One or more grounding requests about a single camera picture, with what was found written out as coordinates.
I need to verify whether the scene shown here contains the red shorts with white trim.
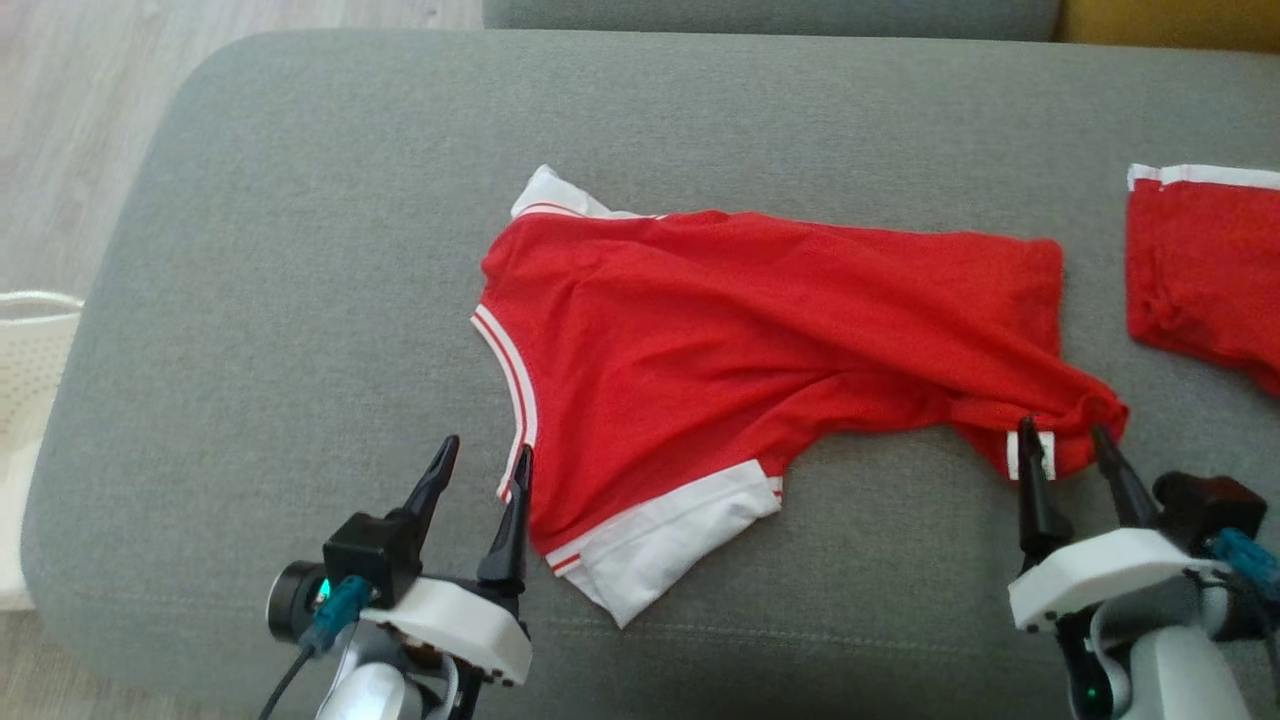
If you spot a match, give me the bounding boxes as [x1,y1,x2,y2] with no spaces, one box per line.
[1125,163,1280,400]

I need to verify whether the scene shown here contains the black cable with teal plug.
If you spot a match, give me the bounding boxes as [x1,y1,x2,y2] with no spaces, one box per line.
[1205,528,1280,681]
[258,575,377,720]

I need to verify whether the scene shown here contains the grey sofa back cushion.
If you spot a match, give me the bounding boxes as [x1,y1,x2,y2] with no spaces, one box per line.
[482,0,1064,43]

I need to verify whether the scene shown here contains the large grey sofa seat cushion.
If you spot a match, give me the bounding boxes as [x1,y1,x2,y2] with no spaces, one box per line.
[20,28,1280,720]

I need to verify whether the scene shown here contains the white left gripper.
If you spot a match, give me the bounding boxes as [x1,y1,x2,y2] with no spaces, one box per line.
[360,435,535,688]

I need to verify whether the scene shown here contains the red jersey with black-white print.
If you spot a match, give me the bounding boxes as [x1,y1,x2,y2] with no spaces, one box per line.
[470,165,1130,630]

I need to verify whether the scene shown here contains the cream perforated laundry basket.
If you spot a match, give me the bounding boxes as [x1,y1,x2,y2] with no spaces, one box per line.
[0,290,86,612]

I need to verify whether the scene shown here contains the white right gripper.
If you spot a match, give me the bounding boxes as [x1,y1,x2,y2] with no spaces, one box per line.
[1008,417,1232,634]

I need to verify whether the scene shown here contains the mustard yellow cushion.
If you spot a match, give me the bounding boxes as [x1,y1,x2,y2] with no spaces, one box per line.
[1058,0,1280,54]

